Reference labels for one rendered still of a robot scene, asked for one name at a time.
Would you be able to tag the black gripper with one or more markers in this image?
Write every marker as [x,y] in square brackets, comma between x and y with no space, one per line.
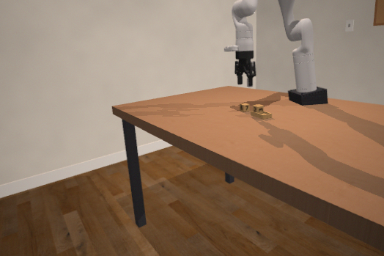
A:
[244,65]

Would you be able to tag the tan cube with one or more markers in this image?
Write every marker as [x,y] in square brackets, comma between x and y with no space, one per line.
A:
[244,107]
[258,108]

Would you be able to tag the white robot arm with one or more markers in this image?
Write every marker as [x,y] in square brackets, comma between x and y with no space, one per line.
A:
[303,56]

